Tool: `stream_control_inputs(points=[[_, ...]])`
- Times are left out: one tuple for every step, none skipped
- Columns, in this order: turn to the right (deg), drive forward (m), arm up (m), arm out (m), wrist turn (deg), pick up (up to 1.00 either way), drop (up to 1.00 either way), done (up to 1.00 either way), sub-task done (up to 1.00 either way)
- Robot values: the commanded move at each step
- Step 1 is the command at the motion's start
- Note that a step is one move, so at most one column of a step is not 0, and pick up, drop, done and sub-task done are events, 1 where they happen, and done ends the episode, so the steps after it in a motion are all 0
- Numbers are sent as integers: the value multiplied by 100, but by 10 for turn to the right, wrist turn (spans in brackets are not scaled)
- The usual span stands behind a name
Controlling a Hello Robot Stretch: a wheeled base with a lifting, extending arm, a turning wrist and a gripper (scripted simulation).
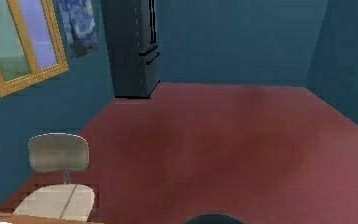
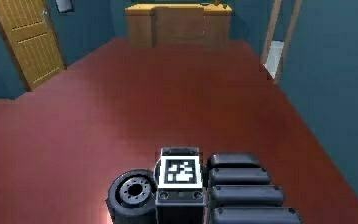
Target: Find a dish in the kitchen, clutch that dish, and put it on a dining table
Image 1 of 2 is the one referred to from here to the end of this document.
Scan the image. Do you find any dark tall cupboard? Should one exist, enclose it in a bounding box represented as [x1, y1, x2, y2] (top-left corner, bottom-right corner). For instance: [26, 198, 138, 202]
[100, 0, 161, 100]

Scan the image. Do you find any black round object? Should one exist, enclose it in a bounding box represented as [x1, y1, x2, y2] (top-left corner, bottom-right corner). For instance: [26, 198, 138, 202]
[181, 213, 248, 224]

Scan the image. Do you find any beige office chair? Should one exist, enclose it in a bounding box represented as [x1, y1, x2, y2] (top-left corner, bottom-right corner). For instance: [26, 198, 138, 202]
[12, 132, 97, 222]

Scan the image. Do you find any wooden framed window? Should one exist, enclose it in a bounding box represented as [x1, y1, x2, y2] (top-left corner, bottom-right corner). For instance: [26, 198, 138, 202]
[0, 0, 70, 98]

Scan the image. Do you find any blue swirl wall picture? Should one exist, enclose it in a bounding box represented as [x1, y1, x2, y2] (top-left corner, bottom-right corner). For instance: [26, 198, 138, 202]
[56, 0, 100, 59]

